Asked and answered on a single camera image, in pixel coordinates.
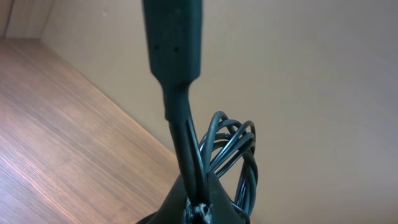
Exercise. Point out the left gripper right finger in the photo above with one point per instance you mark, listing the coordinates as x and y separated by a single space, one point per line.
220 209

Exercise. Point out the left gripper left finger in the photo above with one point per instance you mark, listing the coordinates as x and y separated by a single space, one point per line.
177 207

